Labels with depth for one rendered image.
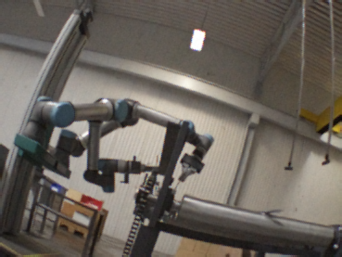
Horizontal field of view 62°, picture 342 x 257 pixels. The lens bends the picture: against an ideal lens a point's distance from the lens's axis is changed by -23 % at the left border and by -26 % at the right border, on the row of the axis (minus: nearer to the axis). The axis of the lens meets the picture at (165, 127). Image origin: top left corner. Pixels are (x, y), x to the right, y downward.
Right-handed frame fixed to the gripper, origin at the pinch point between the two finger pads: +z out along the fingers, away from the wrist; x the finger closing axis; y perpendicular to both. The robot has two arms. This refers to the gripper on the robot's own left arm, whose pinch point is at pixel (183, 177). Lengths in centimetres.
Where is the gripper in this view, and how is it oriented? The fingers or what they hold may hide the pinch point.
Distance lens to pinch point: 199.0
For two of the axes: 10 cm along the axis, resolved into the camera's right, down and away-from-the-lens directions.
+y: -1.4, 5.4, 8.3
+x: -8.5, -5.0, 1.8
